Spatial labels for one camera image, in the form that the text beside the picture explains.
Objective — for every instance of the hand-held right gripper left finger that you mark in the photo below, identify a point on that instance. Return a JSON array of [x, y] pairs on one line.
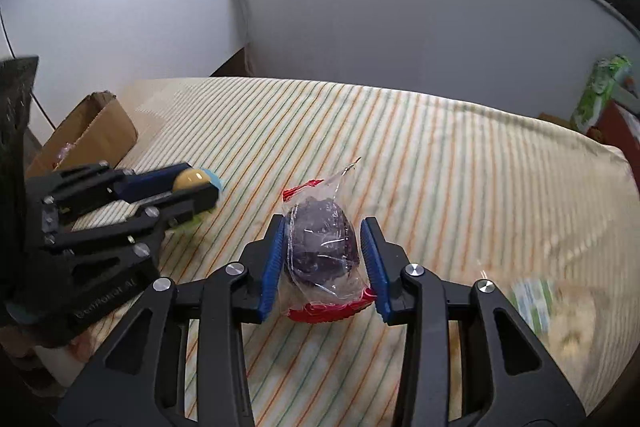
[[272, 262]]

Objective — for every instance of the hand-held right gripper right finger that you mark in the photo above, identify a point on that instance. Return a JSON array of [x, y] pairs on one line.
[[374, 262]]

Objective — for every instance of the red box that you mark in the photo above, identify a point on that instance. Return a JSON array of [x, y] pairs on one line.
[[622, 124]]

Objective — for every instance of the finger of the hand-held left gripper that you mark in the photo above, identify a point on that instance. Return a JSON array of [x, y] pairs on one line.
[[175, 207], [150, 184]]

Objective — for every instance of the red-edged dark plum packet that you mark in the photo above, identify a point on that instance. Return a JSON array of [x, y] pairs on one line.
[[322, 242]]

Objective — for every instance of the cardboard box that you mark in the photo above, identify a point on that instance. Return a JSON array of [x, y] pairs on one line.
[[100, 132]]

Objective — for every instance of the yellow blue green toy ball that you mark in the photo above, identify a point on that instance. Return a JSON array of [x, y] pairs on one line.
[[192, 178]]

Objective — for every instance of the green white packet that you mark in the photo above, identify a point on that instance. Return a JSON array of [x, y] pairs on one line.
[[532, 304]]

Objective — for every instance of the green tissue pack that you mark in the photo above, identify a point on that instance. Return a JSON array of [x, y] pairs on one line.
[[600, 92]]

